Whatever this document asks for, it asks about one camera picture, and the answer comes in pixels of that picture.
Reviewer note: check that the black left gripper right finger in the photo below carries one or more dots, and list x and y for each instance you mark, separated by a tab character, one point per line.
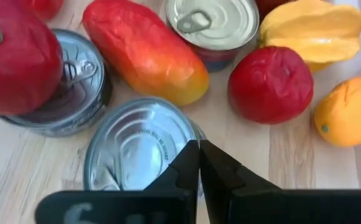
246	205

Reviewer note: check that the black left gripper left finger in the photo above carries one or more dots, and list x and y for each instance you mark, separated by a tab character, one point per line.
155	205

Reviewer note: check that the silver tin can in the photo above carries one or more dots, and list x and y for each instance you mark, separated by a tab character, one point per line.
87	93
137	140

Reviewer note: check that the red round fruit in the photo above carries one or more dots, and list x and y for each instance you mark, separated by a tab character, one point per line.
15	62
270	85

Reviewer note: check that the yellow orange mango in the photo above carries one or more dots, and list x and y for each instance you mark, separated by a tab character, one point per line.
351	112

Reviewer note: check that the red chili pepper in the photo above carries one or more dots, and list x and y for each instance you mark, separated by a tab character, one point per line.
143	53

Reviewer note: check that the yellow starfruit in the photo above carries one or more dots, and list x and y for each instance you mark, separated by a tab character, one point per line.
314	34

